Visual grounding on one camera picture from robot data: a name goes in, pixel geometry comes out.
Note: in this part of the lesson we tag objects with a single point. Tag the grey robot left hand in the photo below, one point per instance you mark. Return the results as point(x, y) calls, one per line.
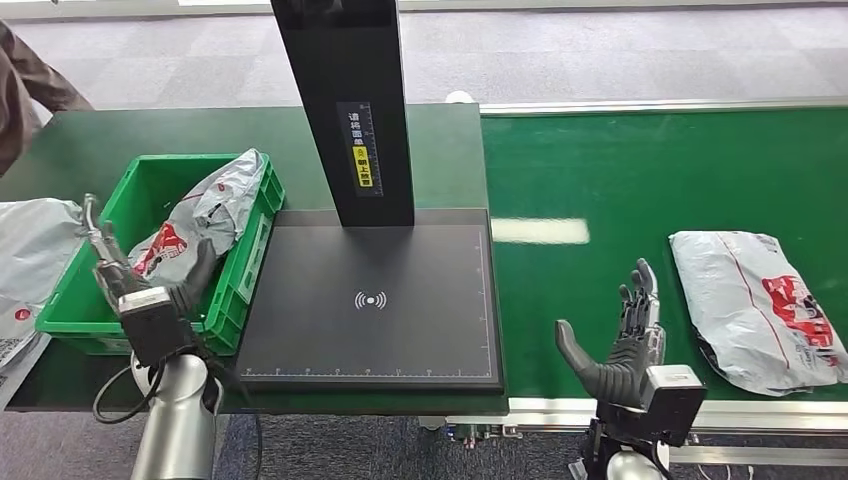
point(122, 281)

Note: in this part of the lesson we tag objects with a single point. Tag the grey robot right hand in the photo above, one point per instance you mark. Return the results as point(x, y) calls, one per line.
point(623, 371)

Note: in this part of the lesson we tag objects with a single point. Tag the grey red-printed plastic package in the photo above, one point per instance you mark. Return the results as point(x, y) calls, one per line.
point(199, 225)
point(748, 311)

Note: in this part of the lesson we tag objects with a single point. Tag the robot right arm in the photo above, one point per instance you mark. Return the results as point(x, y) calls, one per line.
point(629, 467)

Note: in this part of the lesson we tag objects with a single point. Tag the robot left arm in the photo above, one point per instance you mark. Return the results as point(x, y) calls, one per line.
point(175, 424)

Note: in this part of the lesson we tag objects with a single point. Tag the white plastic package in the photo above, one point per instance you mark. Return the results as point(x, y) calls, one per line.
point(33, 258)

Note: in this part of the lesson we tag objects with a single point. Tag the grey printed flat package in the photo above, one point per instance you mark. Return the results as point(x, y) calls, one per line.
point(16, 371)

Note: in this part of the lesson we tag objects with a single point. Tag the green conveyor belt machine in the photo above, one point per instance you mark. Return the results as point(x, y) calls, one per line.
point(596, 172)

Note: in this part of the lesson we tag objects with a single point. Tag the black inbound scanner machine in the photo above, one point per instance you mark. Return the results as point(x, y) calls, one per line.
point(371, 298)

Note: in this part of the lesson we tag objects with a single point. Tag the green plastic crate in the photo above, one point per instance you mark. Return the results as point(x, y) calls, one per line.
point(152, 185)

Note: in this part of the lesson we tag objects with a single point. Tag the person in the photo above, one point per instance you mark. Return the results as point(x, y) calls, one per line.
point(20, 93)

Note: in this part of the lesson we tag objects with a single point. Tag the yellow black label sticker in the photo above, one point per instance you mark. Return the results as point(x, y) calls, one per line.
point(362, 166)

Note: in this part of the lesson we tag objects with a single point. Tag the white round knob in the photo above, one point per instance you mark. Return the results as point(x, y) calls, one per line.
point(460, 97)

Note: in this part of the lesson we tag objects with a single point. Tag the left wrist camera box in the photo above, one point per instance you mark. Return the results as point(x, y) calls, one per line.
point(156, 331)

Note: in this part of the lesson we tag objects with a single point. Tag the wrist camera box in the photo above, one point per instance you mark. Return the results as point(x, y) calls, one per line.
point(156, 331)
point(676, 404)

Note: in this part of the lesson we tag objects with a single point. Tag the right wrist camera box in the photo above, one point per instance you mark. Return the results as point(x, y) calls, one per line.
point(676, 404)

